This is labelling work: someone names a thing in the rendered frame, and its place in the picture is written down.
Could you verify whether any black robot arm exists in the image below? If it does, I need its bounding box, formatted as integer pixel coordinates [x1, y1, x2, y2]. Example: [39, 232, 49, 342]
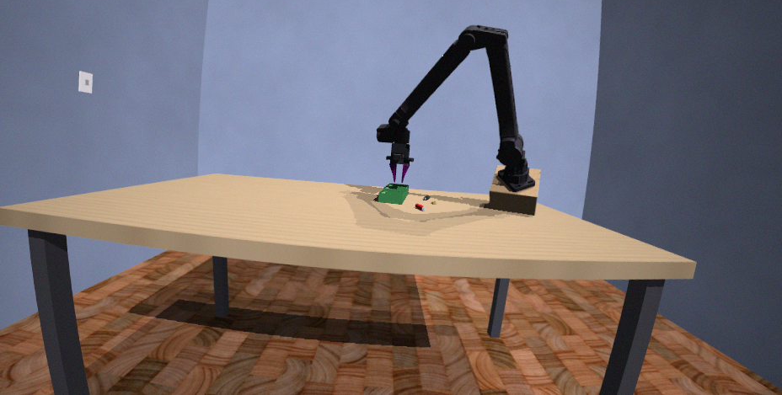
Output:
[377, 25, 535, 192]

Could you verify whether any green rack of three bins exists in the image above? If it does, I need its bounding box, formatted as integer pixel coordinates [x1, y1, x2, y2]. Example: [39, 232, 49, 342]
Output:
[378, 184, 409, 205]

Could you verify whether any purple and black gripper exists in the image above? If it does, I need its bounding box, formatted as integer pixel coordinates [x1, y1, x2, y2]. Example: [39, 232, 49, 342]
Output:
[386, 156, 414, 183]

